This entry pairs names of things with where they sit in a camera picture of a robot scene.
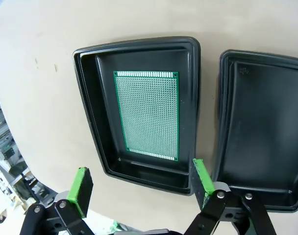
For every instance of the cluttered storage shelving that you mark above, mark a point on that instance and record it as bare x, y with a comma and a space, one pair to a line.
4, 159

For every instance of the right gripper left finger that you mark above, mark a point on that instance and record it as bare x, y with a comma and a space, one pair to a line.
65, 220

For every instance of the black ESD tray with emblem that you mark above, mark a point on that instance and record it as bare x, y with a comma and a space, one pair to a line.
261, 122

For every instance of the green perforated circuit board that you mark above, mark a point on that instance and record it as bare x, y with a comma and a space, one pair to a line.
146, 115

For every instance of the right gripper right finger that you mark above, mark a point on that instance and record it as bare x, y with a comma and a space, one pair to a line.
225, 215

